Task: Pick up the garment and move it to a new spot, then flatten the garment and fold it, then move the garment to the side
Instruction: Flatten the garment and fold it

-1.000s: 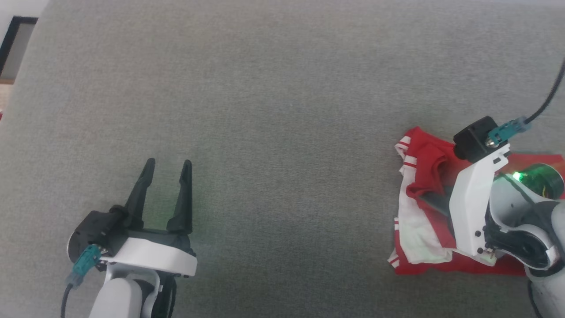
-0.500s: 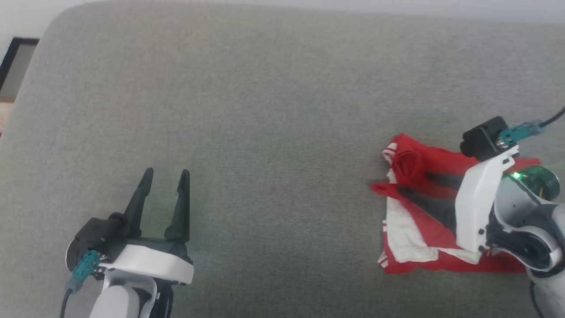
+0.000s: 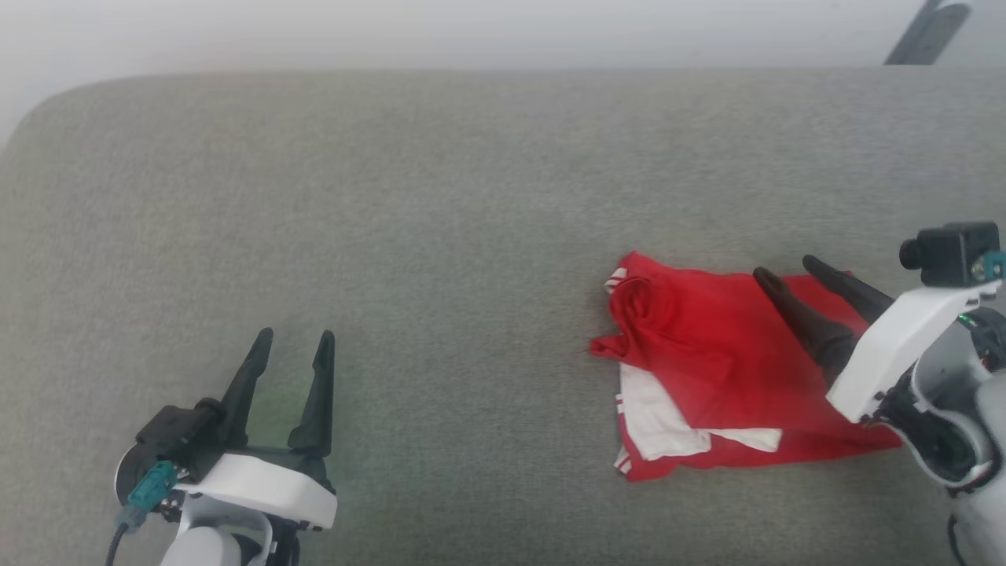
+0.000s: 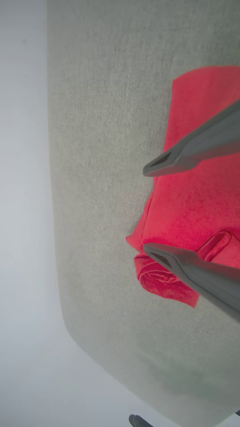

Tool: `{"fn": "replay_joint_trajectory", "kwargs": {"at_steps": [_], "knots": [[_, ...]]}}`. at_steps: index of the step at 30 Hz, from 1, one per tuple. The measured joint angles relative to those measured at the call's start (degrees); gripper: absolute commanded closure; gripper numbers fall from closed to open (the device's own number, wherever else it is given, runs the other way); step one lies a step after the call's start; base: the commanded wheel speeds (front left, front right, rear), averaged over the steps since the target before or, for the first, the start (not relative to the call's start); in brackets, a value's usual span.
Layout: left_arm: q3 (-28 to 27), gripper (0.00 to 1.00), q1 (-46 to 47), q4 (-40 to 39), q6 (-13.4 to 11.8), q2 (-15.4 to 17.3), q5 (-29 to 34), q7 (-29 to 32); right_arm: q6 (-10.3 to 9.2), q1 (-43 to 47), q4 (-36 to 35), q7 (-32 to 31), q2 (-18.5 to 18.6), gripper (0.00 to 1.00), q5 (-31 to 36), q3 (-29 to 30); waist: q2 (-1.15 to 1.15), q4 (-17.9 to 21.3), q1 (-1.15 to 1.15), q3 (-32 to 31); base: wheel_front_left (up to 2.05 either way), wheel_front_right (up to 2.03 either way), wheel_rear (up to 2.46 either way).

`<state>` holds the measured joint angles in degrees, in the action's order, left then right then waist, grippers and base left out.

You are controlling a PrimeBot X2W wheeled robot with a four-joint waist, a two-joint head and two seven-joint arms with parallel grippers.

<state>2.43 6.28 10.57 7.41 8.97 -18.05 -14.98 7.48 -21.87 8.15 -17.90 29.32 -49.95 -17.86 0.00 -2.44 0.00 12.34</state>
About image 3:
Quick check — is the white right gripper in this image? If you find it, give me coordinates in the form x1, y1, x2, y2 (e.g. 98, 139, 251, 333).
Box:
752, 255, 1004, 426

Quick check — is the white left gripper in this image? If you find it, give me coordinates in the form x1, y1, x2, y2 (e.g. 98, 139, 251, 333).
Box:
161, 327, 340, 535

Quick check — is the red and white jersey shirt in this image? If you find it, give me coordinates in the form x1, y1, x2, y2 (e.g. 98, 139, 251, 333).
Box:
589, 250, 905, 483

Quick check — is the grey fabric sofa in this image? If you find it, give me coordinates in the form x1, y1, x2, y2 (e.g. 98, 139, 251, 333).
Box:
0, 66, 1006, 566

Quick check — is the dark grey slanted bar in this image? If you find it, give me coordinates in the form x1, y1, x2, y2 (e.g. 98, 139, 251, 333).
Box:
883, 0, 974, 66

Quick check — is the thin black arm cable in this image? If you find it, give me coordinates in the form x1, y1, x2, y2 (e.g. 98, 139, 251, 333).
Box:
945, 515, 969, 566

